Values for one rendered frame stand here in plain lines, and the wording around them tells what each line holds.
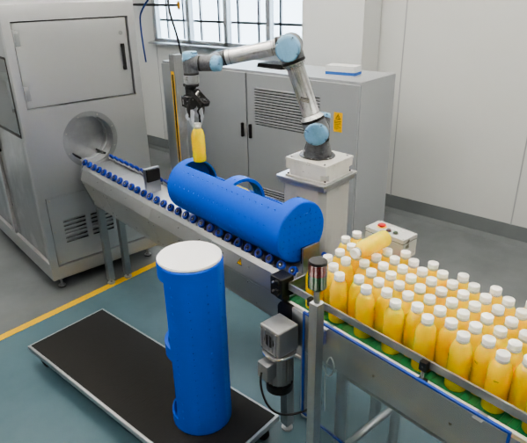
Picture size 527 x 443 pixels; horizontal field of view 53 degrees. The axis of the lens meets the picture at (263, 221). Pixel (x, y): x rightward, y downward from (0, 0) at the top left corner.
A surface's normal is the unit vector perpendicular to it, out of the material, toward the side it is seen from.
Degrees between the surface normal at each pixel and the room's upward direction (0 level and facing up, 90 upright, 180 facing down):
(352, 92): 90
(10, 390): 0
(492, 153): 90
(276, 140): 90
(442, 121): 90
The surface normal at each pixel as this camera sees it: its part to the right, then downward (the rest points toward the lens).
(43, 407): -0.02, -0.91
